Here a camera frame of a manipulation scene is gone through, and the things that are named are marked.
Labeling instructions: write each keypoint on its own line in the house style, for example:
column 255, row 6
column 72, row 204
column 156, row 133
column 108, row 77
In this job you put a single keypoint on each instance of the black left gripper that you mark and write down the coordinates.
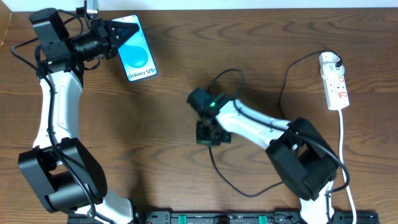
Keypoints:
column 106, row 38

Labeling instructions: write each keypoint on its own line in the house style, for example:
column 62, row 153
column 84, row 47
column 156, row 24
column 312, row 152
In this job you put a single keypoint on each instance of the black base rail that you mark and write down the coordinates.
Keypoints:
column 282, row 217

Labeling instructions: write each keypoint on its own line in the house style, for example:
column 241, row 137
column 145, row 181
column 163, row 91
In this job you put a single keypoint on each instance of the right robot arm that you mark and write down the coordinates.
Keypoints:
column 305, row 163

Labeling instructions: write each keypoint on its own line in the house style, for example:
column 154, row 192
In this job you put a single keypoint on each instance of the white power strip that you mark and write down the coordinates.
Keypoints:
column 335, row 87

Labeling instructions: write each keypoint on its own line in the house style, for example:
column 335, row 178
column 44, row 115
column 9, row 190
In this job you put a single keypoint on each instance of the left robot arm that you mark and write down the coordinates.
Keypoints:
column 60, row 170

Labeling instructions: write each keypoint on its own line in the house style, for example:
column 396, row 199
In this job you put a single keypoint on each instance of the blue screen smartphone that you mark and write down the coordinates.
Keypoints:
column 135, row 53

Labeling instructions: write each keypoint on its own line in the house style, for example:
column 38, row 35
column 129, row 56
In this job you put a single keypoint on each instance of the white charger adapter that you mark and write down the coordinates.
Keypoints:
column 329, row 60

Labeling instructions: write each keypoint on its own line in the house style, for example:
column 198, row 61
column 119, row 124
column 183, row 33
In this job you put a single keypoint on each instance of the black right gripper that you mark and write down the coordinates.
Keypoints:
column 211, row 136

